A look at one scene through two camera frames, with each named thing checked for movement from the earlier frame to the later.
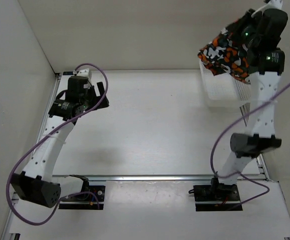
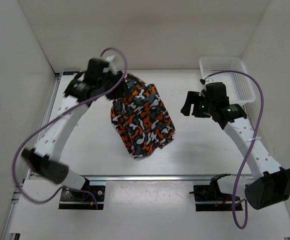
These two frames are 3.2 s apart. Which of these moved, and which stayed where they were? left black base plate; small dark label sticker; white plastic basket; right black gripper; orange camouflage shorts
Moved: orange camouflage shorts; right black gripper
Stayed: small dark label sticker; white plastic basket; left black base plate
